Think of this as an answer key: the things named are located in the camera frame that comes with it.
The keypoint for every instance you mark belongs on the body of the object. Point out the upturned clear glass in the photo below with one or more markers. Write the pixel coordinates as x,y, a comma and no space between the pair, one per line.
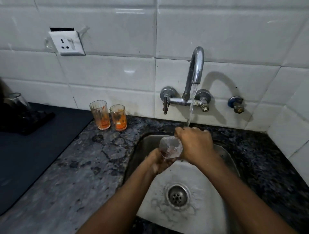
17,101

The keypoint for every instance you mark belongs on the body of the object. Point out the tall glass with orange residue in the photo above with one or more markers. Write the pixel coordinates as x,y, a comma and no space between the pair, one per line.
100,115

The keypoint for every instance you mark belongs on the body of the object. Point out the person's left fingers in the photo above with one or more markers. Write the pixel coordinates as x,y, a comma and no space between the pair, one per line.
166,162

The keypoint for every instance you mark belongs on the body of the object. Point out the dark blue mat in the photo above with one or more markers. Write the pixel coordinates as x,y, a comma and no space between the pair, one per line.
31,154

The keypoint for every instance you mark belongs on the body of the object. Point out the short glass with orange residue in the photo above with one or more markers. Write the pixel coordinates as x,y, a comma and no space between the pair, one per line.
118,118

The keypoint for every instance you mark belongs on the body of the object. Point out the chrome wall faucet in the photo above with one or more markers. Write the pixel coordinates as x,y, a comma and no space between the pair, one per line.
187,82

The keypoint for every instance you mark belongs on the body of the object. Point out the person's left forearm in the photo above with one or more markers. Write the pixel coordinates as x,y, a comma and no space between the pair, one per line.
118,205

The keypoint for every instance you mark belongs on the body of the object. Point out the person's right forearm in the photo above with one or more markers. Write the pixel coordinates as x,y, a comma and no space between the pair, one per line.
243,200

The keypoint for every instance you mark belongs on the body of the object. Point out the sink drain strainer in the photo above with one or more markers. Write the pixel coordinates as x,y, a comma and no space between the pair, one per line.
178,195

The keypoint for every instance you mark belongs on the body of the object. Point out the brass wall tap valve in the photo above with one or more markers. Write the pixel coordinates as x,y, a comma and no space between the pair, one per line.
236,104

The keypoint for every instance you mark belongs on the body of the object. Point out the clear drinking glass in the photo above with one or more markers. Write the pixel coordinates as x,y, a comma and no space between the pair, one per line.
170,147

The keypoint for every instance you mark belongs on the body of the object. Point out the white wall power socket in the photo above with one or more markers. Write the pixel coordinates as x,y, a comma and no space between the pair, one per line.
66,42

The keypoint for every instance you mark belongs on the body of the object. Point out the black tray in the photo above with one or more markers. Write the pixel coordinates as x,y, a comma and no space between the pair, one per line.
24,120

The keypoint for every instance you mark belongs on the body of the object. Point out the person's left hand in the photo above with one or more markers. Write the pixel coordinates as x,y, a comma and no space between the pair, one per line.
158,162

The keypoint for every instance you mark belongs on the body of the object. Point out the stainless steel sink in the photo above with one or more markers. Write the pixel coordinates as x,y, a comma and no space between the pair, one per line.
183,192

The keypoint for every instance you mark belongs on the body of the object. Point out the person's right hand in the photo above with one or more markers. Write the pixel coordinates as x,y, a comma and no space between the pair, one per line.
196,147

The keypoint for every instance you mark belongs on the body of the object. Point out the person's right fingers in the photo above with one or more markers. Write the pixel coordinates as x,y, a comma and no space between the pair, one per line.
185,135

